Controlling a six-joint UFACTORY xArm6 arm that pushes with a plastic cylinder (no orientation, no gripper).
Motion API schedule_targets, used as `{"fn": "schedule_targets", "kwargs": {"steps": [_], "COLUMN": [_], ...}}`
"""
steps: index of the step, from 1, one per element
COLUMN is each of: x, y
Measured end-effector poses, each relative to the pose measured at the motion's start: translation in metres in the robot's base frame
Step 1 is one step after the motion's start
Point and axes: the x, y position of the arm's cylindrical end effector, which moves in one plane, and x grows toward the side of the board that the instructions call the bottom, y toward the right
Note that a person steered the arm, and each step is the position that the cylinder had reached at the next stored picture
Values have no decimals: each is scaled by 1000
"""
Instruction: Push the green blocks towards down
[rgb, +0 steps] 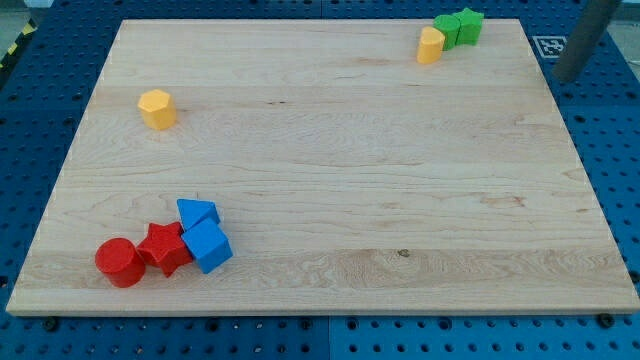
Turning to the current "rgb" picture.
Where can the wooden board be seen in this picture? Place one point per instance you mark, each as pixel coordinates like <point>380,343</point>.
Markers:
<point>348,178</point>

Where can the blue cube block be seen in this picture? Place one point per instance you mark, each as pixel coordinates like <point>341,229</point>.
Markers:
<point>208,245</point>

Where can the blue triangle block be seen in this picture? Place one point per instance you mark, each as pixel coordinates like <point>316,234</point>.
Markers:
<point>194,211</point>

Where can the red star block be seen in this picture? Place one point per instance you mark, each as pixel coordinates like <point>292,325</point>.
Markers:
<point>164,248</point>

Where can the yellow hexagon block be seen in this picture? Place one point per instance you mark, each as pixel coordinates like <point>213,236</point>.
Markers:
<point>157,109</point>

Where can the yellow rounded block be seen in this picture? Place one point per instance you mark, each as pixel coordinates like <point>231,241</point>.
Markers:
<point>430,45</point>

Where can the green cylinder block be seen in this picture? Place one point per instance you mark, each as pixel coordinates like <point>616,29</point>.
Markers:
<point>449,26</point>

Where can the red cylinder block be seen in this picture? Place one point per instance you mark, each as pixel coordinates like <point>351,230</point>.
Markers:
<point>118,260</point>

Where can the green star block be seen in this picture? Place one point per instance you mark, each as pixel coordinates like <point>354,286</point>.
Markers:
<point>470,28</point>

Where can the white fiducial marker tag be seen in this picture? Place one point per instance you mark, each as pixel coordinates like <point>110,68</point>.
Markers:
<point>549,46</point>

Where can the black board stop bolt left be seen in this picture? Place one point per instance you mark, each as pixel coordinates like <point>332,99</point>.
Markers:
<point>50,324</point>

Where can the black board stop bolt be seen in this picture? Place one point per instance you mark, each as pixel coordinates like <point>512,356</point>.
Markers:
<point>605,320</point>
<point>50,324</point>

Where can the black board stop bolt right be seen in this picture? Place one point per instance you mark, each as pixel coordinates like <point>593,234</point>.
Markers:
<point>605,320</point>

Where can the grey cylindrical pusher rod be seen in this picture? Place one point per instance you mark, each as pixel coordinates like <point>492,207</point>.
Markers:
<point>594,20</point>

